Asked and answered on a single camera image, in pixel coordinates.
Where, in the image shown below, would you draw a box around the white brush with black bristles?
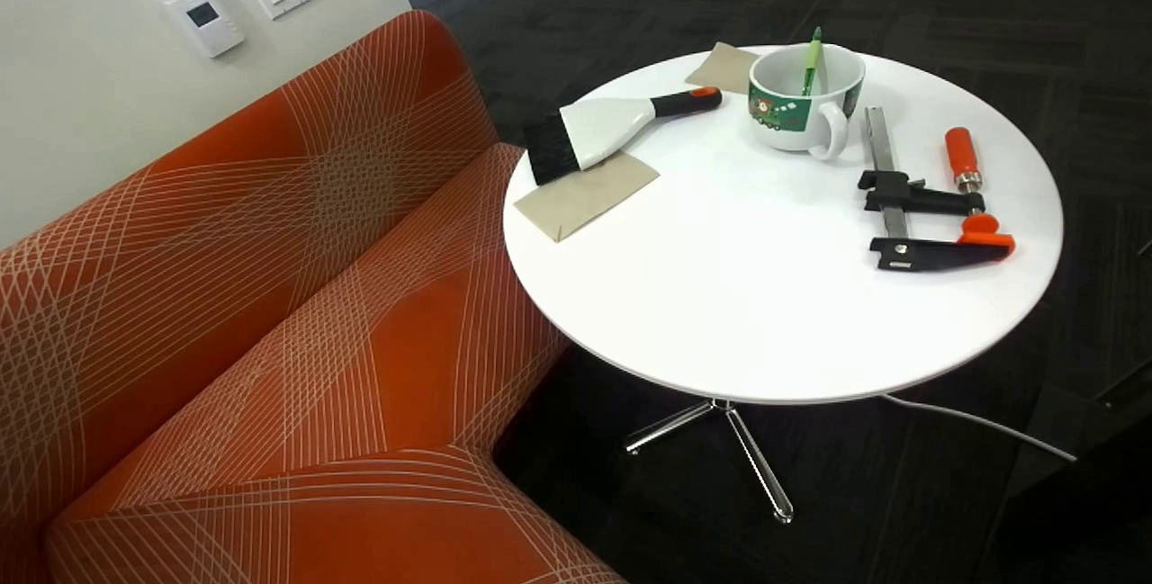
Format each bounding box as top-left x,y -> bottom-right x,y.
524,87 -> 724,186

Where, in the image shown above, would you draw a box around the white mug with green print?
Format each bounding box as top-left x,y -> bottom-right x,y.
748,43 -> 867,162

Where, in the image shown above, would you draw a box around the white cable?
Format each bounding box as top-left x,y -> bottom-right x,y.
879,393 -> 1078,463

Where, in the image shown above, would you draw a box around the green pen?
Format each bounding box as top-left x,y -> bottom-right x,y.
802,26 -> 824,97

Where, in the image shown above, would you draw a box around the black and orange bar clamp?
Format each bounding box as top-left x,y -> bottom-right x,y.
857,106 -> 1017,273

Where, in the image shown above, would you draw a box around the white thermostat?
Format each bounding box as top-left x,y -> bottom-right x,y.
162,0 -> 246,59

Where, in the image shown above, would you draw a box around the brown paper envelope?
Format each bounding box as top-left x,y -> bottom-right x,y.
514,150 -> 661,243
685,42 -> 761,96

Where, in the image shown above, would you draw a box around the orange patterned sofa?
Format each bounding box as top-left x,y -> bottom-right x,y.
0,10 -> 628,584

